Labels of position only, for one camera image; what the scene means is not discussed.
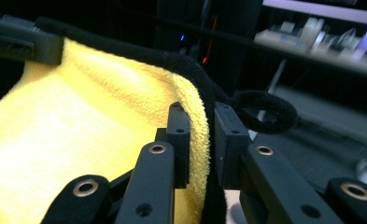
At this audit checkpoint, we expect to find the yellow and black cloth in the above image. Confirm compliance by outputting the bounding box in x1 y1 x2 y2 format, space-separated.
0 17 299 224

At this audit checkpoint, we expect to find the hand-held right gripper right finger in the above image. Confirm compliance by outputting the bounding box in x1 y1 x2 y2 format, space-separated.
214 102 345 224

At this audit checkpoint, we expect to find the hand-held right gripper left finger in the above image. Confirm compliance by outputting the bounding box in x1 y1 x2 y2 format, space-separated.
114 102 192 224

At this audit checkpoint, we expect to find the black computer tower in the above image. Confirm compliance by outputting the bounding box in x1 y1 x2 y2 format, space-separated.
155 0 263 96

